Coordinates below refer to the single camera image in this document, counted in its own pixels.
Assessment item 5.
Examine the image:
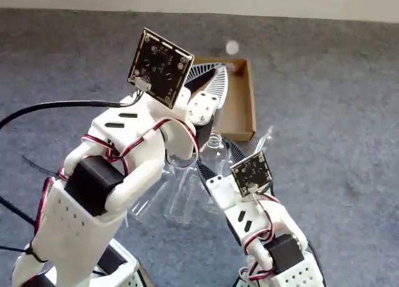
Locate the cardboard box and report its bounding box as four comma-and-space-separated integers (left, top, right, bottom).
192, 58, 257, 142

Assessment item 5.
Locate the clear plastic bottle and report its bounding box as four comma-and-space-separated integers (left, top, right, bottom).
161, 168, 226, 225
129, 158, 200, 221
199, 131, 249, 190

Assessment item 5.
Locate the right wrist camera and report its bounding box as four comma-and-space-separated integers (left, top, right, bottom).
230, 150, 273, 198

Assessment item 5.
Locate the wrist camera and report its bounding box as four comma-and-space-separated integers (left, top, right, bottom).
127, 27, 195, 109
230, 150, 273, 198

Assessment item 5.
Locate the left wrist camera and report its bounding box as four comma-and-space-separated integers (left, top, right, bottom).
127, 27, 195, 109

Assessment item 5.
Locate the black cable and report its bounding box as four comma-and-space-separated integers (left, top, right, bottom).
0, 100, 124, 129
0, 195, 37, 226

